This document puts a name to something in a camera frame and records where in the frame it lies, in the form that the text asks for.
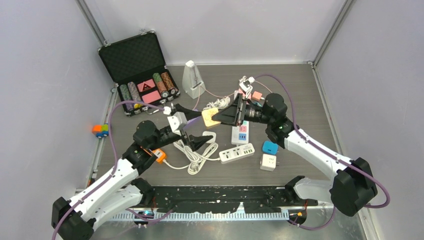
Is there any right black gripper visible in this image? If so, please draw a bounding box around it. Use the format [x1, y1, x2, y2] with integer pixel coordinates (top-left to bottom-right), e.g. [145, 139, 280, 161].
[212, 93, 274, 128]

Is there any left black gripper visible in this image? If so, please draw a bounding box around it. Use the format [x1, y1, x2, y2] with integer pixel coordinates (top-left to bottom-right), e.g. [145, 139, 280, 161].
[149, 104, 213, 151]

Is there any tan dragon cube socket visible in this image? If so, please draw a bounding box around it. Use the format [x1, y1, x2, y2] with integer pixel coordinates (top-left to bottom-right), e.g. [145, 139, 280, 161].
[201, 107, 221, 129]

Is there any purple power strip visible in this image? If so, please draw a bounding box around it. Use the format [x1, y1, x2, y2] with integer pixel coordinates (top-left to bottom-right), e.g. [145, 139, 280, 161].
[183, 115, 202, 130]

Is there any pink cube socket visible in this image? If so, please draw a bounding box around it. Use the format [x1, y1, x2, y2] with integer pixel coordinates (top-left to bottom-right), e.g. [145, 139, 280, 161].
[233, 88, 246, 100]

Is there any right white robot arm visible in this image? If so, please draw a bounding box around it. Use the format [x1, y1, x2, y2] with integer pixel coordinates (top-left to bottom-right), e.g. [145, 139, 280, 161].
[211, 93, 378, 217]

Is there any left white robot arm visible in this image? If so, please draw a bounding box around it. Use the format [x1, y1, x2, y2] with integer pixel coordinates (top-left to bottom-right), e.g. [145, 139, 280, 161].
[51, 104, 211, 240]

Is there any white flat adapter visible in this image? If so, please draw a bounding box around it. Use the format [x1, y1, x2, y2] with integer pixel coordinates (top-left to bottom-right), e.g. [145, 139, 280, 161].
[202, 131, 217, 144]

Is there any long white colourful power strip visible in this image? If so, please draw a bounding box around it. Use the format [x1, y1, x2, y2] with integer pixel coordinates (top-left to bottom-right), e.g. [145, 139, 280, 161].
[230, 120, 249, 146]

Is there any salmon pink charger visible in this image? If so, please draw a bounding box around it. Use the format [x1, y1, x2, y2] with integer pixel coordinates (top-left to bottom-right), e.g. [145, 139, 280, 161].
[251, 91, 264, 102]

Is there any white grey power strip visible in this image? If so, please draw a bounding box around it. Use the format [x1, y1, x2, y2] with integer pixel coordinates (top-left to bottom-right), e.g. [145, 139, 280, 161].
[219, 143, 255, 164]

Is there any orange power strip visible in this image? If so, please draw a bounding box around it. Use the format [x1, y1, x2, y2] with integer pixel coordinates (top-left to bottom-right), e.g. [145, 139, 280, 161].
[152, 148, 167, 164]

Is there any white metronome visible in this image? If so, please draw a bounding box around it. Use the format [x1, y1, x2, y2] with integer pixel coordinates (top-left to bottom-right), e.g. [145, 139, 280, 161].
[182, 60, 206, 99]

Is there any blue charger adapter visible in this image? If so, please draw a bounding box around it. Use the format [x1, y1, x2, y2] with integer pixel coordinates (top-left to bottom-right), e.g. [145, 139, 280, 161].
[262, 140, 279, 156]

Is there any white cube socket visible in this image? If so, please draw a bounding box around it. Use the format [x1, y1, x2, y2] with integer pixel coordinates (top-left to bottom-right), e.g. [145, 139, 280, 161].
[259, 153, 280, 172]

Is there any black poker chip case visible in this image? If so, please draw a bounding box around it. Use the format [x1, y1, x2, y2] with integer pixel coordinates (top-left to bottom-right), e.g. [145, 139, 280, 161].
[97, 30, 181, 117]

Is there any orange blue toy car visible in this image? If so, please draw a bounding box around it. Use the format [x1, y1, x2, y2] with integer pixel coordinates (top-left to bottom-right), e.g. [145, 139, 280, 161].
[91, 123, 110, 139]

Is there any white bundled cord with plug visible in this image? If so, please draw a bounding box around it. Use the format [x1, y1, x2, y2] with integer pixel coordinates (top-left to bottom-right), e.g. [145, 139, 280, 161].
[202, 96, 234, 111]

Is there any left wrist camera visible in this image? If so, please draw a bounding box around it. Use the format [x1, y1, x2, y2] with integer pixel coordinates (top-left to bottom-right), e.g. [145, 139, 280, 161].
[163, 106, 188, 129]

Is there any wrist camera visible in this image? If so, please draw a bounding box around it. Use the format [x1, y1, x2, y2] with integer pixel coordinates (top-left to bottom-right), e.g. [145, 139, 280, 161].
[239, 76, 255, 99]
[163, 106, 188, 129]

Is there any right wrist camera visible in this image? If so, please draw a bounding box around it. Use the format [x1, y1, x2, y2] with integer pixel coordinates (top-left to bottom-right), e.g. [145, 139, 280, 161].
[239, 76, 255, 99]

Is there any white coiled cable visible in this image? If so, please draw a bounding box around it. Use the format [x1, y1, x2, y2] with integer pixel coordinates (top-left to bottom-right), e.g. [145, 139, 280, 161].
[162, 139, 222, 176]

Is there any pink charging cable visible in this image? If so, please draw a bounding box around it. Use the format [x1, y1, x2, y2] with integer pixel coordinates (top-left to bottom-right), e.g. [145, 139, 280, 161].
[191, 80, 273, 112]

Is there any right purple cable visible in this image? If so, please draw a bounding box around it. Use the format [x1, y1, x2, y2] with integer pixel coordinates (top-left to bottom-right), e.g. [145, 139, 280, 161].
[253, 74, 391, 231]

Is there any purple cable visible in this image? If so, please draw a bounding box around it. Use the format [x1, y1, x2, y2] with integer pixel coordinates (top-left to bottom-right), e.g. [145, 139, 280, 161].
[253, 74, 391, 231]
[51, 100, 176, 240]

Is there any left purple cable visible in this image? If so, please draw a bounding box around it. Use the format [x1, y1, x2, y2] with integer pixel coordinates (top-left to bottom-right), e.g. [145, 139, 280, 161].
[51, 100, 176, 240]

